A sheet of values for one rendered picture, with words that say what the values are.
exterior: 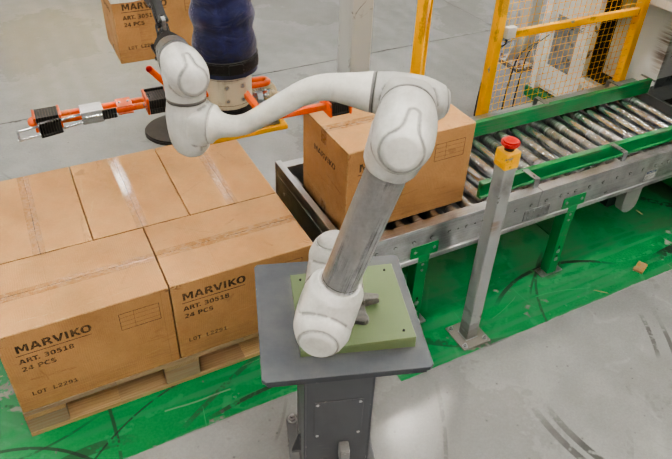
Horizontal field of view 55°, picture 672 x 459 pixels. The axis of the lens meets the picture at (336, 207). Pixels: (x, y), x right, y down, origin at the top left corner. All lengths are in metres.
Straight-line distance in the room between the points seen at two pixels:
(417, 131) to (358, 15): 2.32
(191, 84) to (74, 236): 1.37
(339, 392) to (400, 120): 1.11
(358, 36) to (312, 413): 2.15
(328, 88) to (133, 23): 2.53
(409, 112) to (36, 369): 1.75
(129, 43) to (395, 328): 2.60
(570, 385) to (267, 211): 1.50
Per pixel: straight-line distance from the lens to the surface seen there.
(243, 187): 2.95
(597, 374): 3.12
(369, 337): 1.94
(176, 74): 1.58
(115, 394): 2.87
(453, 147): 2.72
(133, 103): 2.30
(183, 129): 1.68
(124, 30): 3.97
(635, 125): 3.96
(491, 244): 2.69
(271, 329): 2.00
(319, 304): 1.67
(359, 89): 1.53
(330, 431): 2.33
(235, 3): 2.14
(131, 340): 2.61
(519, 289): 3.38
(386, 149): 1.33
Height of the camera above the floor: 2.22
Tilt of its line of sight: 37 degrees down
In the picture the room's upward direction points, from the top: 2 degrees clockwise
